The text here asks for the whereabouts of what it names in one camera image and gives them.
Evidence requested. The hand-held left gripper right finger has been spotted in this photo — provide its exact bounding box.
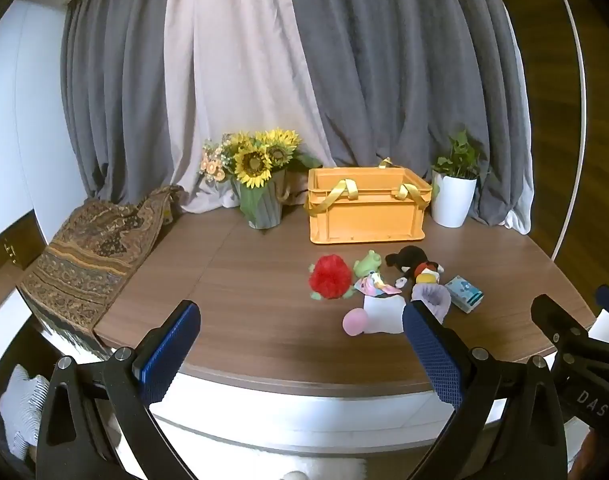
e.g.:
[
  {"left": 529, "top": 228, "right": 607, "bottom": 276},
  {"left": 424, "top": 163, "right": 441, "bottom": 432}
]
[{"left": 402, "top": 301, "right": 567, "bottom": 480}]

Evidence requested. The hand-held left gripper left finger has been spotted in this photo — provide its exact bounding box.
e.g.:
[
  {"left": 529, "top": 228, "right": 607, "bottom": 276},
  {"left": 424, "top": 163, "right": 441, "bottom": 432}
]
[{"left": 36, "top": 300, "right": 201, "bottom": 480}]

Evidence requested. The black mouse plush toy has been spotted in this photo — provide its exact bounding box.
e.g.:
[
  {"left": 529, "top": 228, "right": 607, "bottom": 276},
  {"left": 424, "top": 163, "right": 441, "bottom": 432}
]
[{"left": 385, "top": 246, "right": 445, "bottom": 288}]

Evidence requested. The red furry plush toy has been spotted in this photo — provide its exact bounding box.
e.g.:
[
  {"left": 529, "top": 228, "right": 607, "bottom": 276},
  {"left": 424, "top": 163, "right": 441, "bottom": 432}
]
[{"left": 307, "top": 255, "right": 358, "bottom": 303}]

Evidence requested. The orange plastic crate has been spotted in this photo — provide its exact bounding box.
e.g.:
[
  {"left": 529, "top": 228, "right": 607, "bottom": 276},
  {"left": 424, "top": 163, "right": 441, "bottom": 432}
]
[{"left": 304, "top": 157, "right": 432, "bottom": 246}]

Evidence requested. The pink soft ball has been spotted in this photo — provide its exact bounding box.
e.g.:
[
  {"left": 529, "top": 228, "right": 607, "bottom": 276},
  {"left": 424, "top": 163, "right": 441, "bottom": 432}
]
[{"left": 343, "top": 309, "right": 370, "bottom": 336}]

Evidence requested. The white folded cloth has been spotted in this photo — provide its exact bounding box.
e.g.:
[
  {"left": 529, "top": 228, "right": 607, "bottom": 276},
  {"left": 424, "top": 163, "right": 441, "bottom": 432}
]
[{"left": 363, "top": 292, "right": 406, "bottom": 334}]

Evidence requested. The blue tissue packet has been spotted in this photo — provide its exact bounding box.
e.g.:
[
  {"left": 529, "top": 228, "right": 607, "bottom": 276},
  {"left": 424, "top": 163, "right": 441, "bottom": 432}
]
[{"left": 444, "top": 276, "right": 486, "bottom": 314}]

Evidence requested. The small colourful plush toy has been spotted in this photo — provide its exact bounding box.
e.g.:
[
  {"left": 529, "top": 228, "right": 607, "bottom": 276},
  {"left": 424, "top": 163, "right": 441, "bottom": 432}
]
[{"left": 354, "top": 274, "right": 402, "bottom": 297}]

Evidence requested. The green frog plush toy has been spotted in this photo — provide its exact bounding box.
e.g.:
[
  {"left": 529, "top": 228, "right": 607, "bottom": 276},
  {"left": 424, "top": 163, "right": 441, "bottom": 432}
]
[{"left": 353, "top": 251, "right": 383, "bottom": 277}]

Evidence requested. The brown patterned cloth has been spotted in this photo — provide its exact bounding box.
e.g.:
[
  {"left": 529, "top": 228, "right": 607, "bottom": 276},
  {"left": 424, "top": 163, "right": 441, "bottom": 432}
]
[{"left": 17, "top": 185, "right": 186, "bottom": 349}]

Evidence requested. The green plant in white pot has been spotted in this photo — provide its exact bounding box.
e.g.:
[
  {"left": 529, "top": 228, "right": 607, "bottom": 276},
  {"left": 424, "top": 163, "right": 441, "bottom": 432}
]
[{"left": 431, "top": 130, "right": 485, "bottom": 228}]

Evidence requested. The white knit cloth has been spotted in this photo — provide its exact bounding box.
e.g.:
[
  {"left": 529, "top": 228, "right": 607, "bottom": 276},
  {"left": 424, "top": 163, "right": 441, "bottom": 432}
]
[{"left": 0, "top": 364, "right": 51, "bottom": 462}]

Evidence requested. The grey ribbed vase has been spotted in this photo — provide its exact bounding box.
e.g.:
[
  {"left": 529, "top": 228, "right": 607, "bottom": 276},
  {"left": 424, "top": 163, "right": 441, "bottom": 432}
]
[{"left": 232, "top": 170, "right": 288, "bottom": 231}]

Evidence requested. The sunflower bouquet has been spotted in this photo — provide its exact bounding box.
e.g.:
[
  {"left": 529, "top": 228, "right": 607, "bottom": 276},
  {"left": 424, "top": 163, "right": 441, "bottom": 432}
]
[{"left": 199, "top": 129, "right": 323, "bottom": 221}]

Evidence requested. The grey curtain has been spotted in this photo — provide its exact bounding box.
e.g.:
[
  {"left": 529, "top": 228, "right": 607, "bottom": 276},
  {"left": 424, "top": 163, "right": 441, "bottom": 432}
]
[
  {"left": 284, "top": 0, "right": 533, "bottom": 233},
  {"left": 59, "top": 0, "right": 198, "bottom": 207}
]

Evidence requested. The white wardrobe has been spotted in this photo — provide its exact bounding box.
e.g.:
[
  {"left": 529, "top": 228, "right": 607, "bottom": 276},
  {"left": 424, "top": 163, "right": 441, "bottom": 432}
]
[{"left": 0, "top": 0, "right": 88, "bottom": 241}]

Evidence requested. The white curtain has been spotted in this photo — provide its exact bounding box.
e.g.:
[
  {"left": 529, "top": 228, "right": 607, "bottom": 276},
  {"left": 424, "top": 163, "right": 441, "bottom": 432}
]
[{"left": 163, "top": 0, "right": 337, "bottom": 214}]

